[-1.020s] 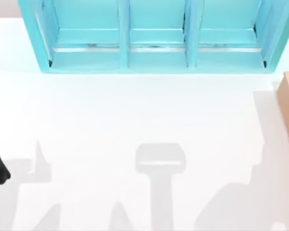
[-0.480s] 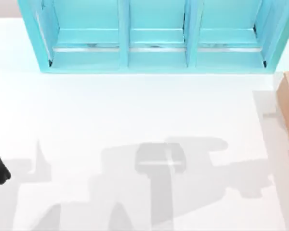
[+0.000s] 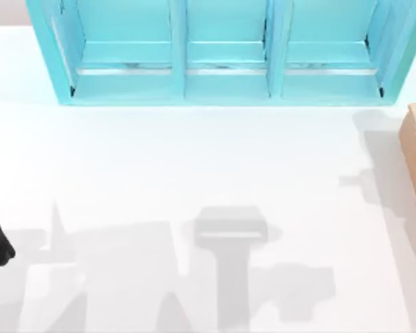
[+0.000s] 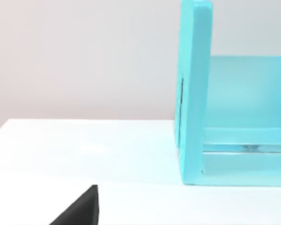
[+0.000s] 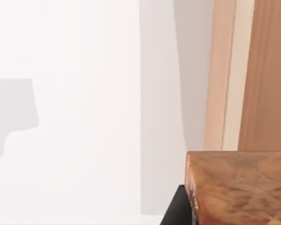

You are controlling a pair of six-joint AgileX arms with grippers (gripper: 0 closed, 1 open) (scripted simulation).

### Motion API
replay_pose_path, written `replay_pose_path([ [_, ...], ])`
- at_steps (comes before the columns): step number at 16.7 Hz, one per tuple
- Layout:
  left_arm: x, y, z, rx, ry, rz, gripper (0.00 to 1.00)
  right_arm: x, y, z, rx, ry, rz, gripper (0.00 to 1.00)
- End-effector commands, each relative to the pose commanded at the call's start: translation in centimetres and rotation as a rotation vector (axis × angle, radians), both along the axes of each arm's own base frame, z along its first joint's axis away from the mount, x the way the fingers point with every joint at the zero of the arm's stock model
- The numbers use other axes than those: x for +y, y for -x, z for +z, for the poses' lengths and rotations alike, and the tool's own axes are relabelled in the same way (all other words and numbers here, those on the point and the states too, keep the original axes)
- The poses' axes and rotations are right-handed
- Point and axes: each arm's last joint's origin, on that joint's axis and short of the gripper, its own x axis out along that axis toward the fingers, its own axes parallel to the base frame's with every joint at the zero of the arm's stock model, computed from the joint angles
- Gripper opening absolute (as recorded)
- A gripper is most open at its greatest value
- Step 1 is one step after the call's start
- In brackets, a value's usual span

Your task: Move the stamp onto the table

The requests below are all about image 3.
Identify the light blue rack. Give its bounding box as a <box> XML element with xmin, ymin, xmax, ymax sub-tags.
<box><xmin>24</xmin><ymin>0</ymin><xmax>416</xmax><ymax>107</ymax></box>

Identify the salmon-coloured shallow box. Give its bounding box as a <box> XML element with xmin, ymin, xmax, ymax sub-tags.
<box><xmin>398</xmin><ymin>103</ymin><xmax>416</xmax><ymax>239</ymax></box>

